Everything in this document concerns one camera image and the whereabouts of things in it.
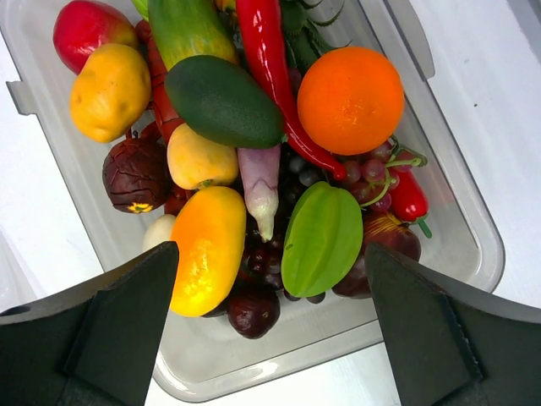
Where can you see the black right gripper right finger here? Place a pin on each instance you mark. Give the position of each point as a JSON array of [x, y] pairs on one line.
[[450, 343]]

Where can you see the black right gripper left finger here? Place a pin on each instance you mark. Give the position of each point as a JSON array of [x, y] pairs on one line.
[[94, 343]]

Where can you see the small red pepper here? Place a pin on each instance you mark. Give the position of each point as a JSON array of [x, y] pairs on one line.
[[409, 202]]

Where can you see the yellow orange mango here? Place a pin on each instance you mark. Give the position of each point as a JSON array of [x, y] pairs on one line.
[[210, 235]]

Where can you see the green starfruit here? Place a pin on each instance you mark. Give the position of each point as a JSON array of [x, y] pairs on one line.
[[323, 240]]

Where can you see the yellow green pineapple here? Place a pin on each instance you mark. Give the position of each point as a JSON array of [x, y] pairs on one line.
[[303, 41]]

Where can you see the long red chili pepper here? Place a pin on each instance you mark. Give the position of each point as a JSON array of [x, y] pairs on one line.
[[264, 46]]

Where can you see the clear plastic food bin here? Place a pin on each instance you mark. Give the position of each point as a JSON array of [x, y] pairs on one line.
[[203, 359]]

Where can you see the white egg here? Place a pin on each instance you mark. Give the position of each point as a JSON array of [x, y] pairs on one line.
[[158, 232]]

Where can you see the dark red apple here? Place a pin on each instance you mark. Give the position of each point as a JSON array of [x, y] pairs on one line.
[[382, 228]]

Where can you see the dark purple plum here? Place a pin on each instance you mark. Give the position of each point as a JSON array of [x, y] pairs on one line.
[[253, 310]]

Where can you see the wrinkled purple passion fruit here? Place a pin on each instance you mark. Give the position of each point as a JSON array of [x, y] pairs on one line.
[[136, 177]]

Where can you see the dark purple grape bunch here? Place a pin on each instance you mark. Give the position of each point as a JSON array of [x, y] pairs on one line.
[[261, 263]]

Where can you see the red grape bunch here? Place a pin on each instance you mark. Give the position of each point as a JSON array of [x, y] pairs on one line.
[[373, 175]]

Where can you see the small yellow peach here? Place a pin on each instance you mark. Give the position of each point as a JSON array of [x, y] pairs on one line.
[[195, 162]]

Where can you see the red lobster toy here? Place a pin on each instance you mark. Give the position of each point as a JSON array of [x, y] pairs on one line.
[[166, 118]]

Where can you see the orange fruit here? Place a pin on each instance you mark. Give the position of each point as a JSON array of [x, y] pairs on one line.
[[351, 100]]

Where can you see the dark green avocado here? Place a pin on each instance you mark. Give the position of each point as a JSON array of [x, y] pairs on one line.
[[223, 103]]

